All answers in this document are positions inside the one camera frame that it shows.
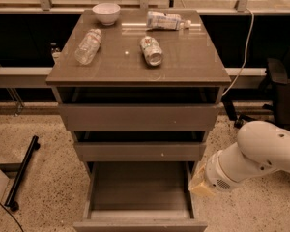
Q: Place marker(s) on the yellow foam-covered gripper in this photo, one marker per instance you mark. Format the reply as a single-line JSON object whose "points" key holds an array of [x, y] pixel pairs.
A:
{"points": [[216, 174]]}

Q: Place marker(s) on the grey bottom drawer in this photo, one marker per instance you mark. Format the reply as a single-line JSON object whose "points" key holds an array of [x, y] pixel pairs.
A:
{"points": [[139, 196]]}

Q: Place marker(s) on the grey drawer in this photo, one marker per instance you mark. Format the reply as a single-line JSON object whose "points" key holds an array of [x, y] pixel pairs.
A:
{"points": [[139, 196], [138, 117], [140, 145]]}

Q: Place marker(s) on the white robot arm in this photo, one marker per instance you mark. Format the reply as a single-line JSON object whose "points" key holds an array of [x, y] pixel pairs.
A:
{"points": [[261, 148]]}

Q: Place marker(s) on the grey drawer cabinet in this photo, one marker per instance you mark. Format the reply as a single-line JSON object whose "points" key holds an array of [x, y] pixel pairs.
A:
{"points": [[191, 71]]}

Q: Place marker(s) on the grey middle drawer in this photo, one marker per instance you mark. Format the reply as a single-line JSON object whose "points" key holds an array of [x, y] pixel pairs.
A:
{"points": [[140, 145]]}

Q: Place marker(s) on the grey top drawer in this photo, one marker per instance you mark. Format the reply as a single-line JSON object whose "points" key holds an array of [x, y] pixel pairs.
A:
{"points": [[138, 117]]}

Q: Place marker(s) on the black office chair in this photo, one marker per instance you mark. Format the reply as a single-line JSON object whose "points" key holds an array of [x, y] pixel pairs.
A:
{"points": [[278, 77]]}

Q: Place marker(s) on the crushed soda can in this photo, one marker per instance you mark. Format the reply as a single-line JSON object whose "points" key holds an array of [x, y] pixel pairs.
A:
{"points": [[151, 51]]}

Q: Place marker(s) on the black metal stand bar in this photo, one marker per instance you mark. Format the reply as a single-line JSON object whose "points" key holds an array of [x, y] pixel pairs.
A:
{"points": [[10, 202]]}

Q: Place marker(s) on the white labelled plastic bottle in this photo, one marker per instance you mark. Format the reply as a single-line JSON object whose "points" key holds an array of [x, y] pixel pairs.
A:
{"points": [[166, 21]]}

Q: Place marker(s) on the clear plastic water bottle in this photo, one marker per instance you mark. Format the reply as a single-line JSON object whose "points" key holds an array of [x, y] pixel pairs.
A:
{"points": [[88, 47]]}

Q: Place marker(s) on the white ceramic bowl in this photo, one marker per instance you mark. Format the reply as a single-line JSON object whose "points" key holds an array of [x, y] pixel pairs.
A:
{"points": [[107, 13]]}

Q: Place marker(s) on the small bottle behind cabinet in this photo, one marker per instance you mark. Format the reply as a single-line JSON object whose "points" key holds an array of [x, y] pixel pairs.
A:
{"points": [[55, 51]]}

